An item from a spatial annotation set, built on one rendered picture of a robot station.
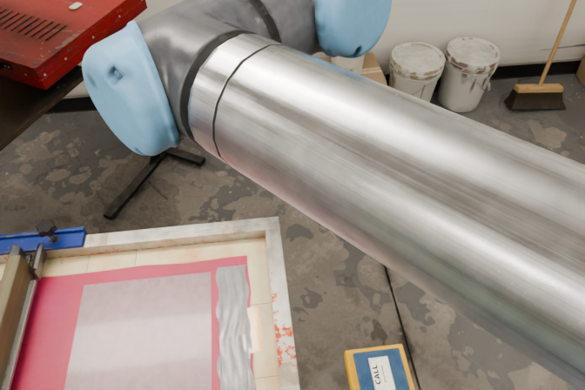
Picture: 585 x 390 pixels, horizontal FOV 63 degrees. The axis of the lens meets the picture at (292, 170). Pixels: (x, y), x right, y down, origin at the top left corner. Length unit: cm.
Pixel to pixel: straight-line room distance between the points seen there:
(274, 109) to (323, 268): 209
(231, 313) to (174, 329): 13
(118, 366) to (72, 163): 197
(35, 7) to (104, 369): 133
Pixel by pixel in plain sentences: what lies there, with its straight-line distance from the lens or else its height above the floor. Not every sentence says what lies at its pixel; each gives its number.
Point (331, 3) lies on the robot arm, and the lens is 34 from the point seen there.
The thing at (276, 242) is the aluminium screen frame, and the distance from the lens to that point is 119.
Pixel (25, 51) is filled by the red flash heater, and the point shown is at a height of 110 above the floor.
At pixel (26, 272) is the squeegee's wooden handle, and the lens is 126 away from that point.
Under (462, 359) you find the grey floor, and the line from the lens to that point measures 223.
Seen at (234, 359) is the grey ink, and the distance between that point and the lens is 109.
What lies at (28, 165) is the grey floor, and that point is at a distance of 308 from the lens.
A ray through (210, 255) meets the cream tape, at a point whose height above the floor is 96.
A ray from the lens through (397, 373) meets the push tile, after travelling 109.
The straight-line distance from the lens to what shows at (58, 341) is 122.
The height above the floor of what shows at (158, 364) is 96.
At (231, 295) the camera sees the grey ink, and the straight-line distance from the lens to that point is 116.
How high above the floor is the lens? 198
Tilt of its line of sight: 48 degrees down
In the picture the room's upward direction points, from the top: straight up
